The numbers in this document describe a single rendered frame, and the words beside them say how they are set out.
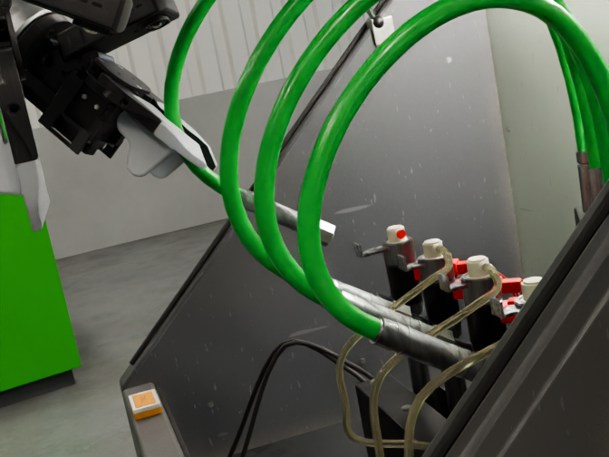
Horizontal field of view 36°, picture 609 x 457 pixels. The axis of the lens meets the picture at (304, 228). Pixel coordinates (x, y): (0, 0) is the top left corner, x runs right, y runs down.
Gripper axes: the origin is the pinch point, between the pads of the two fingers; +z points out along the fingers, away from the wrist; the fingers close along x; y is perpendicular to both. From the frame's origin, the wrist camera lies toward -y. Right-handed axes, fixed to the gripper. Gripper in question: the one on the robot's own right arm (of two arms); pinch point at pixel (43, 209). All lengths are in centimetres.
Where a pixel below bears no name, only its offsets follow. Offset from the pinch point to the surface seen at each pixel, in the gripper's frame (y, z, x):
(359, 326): -16.6, 9.7, 12.7
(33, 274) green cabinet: 16, 69, -342
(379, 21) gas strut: -42, -8, -42
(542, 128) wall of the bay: -57, 8, -33
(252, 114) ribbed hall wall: -164, 46, -665
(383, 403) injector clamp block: -24.5, 25.2, -10.4
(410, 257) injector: -29.5, 12.7, -10.6
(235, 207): -13.5, 3.4, -3.2
